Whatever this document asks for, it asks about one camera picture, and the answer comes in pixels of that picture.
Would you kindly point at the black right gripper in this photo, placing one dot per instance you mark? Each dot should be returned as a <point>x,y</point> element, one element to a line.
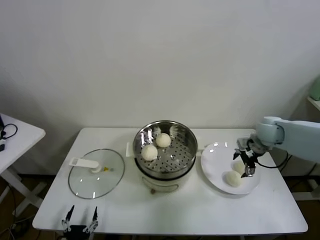
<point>250,153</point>

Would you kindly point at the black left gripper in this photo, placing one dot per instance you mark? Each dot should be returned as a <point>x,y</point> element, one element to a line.
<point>77,228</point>

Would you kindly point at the white steamed baozi bun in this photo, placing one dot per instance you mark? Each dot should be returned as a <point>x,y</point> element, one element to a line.
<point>237,167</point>
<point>232,178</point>
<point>163,140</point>
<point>149,152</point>

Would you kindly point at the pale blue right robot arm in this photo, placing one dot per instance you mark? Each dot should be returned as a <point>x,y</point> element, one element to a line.
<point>295,135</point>

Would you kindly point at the stainless steel steamer basket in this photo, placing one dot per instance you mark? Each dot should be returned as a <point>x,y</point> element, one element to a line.
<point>180,160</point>

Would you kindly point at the white round plate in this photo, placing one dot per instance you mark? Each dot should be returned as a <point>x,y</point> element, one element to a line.
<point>215,162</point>

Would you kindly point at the cream electric cooker pot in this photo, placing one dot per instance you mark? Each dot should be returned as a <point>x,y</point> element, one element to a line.
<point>162,185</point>

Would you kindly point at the white shelf board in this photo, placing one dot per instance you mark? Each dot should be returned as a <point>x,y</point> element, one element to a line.
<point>314,103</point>

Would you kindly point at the white folding side table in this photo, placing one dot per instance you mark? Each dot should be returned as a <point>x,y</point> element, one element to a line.
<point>22,142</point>

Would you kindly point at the pale green container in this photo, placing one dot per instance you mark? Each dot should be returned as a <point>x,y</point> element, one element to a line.
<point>315,88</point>

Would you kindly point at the small black device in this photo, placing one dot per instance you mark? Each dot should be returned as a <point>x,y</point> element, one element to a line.
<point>1,148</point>

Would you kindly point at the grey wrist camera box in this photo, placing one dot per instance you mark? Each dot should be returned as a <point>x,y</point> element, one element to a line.
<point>241,143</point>

